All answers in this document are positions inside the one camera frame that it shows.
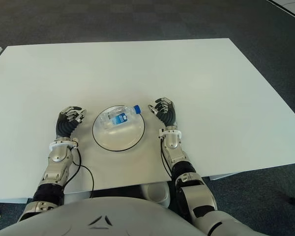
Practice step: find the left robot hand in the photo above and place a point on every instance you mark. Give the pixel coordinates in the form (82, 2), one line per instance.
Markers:
(65, 125)

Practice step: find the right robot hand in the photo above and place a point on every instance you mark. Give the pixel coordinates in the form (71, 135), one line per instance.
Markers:
(168, 114)

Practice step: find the clear water bottle blue cap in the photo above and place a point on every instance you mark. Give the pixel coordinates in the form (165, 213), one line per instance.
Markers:
(119, 118)

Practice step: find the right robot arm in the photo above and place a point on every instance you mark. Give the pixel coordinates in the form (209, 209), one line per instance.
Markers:
(196, 196)

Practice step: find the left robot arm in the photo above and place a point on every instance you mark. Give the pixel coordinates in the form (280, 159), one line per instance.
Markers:
(57, 162)

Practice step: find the white plate black rim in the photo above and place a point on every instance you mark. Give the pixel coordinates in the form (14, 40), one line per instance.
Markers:
(118, 138)

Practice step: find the white robot leg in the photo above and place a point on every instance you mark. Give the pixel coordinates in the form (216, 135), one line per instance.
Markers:
(155, 194)

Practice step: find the grey robot torso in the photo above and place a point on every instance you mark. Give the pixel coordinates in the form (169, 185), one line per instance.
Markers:
(100, 216)

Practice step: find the grey table frame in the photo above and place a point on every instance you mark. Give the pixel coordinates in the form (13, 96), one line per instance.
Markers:
(78, 195)

